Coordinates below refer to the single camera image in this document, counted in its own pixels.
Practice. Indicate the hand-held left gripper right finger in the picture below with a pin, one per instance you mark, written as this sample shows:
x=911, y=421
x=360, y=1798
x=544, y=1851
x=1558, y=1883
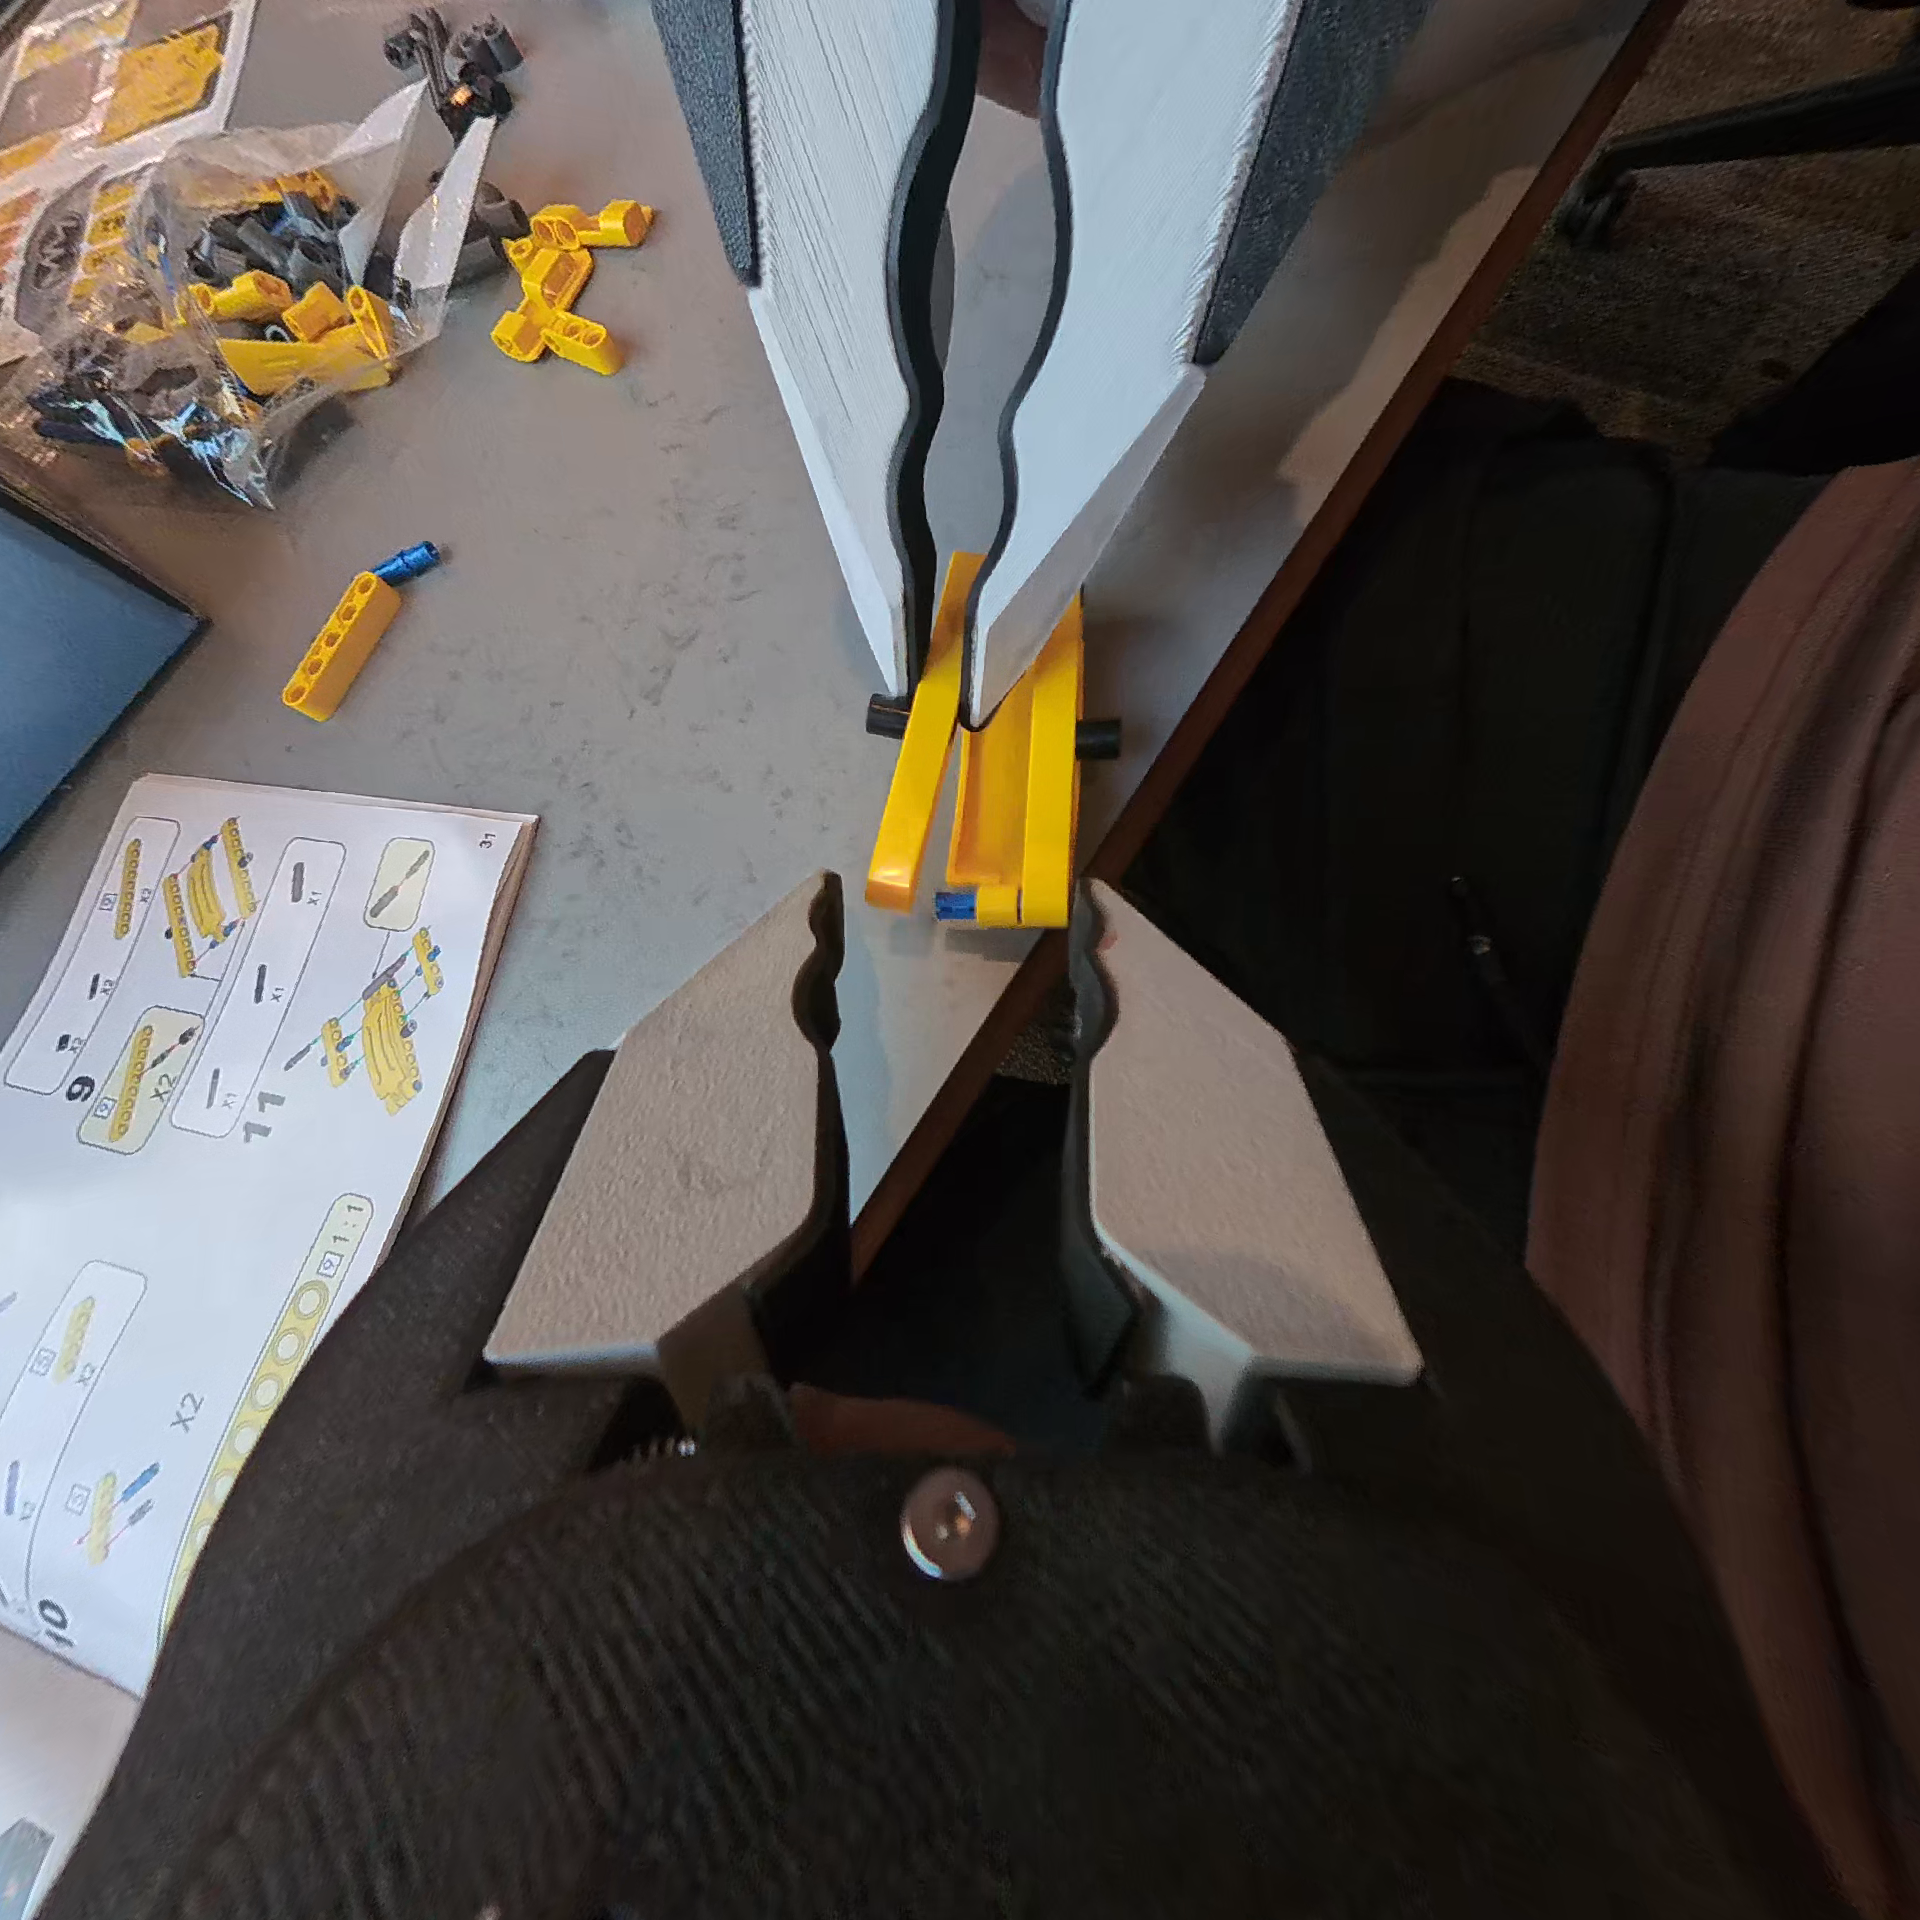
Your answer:
x=1231, y=1188

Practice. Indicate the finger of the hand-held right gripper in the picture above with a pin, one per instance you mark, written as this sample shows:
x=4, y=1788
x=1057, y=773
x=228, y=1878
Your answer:
x=1155, y=240
x=826, y=270

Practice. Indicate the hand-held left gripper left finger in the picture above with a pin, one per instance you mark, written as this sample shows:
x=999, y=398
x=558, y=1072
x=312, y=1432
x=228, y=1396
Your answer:
x=674, y=1188

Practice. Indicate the long yellow nine-hole beam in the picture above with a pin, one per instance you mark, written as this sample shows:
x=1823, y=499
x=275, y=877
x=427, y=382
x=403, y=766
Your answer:
x=1054, y=766

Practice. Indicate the yellow beam black pin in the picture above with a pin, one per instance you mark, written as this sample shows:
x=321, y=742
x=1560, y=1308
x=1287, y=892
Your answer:
x=914, y=796

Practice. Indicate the grey desk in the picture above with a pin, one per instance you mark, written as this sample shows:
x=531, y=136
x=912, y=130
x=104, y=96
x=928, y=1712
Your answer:
x=601, y=603

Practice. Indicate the yellow angled beam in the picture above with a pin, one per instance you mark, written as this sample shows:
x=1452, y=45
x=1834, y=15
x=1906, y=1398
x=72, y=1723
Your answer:
x=585, y=222

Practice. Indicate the short yellow three-hole beam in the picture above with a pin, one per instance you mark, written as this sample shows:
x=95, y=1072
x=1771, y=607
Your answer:
x=585, y=346

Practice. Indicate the yellow L-shaped piece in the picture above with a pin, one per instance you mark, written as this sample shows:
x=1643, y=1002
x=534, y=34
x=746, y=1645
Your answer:
x=540, y=301

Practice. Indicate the loose black connector parts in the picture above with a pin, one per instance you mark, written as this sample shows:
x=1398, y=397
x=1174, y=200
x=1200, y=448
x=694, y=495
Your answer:
x=450, y=55

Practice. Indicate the black mesh chair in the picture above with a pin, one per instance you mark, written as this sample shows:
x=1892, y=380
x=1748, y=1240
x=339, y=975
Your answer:
x=1771, y=126

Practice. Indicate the open white instruction manual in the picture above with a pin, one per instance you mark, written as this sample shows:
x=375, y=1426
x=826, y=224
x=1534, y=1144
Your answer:
x=210, y=1142

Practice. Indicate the short yellow beam blue pin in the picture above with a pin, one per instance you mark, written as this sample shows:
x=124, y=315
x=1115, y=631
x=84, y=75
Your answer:
x=345, y=642

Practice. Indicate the plastic bag of yellow parts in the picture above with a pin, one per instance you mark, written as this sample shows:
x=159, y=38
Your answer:
x=210, y=301

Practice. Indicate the sticker sheet in plastic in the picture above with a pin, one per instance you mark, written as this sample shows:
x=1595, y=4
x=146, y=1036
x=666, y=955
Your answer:
x=105, y=77

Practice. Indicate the blue kit box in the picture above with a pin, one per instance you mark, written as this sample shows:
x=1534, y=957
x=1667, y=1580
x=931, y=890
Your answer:
x=75, y=662

